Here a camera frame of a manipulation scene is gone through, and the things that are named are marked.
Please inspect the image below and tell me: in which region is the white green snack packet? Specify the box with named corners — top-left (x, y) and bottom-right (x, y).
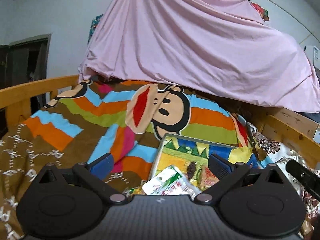
top-left (142, 165), bottom-right (201, 199)

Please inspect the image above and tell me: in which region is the beige cracker packet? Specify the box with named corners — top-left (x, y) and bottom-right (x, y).
top-left (198, 165), bottom-right (220, 191)

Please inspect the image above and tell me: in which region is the dark dried fruit snack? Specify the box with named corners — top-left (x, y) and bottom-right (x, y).
top-left (186, 161), bottom-right (196, 180)

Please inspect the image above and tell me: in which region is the metal snack tray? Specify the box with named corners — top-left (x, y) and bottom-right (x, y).
top-left (147, 133), bottom-right (261, 196)

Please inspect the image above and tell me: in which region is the colourful monkey blanket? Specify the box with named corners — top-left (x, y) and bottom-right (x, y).
top-left (1, 81), bottom-right (251, 239)

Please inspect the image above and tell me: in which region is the white air conditioner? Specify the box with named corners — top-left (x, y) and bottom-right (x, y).
top-left (304, 46), bottom-right (320, 70)

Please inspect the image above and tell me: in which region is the pink bed sheet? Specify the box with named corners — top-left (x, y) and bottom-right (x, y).
top-left (79, 0), bottom-right (319, 113)

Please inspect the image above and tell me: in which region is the wooden bed frame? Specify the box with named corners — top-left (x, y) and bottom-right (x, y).
top-left (0, 75), bottom-right (78, 130)

